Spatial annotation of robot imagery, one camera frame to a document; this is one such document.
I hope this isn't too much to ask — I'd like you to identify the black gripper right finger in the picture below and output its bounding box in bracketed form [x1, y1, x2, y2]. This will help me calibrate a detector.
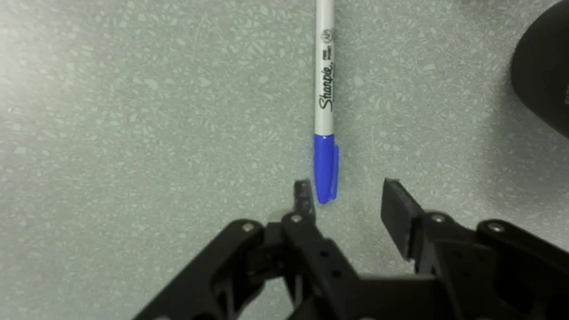
[361, 175, 569, 320]

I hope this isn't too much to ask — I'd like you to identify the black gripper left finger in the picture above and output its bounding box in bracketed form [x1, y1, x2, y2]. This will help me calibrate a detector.
[132, 177, 365, 320]

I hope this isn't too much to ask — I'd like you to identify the blue capped white marker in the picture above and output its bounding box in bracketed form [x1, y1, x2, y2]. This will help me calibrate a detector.
[311, 0, 342, 206]

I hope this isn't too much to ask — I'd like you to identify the black mug red inside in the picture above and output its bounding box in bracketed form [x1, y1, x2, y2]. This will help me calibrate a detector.
[509, 0, 569, 142]

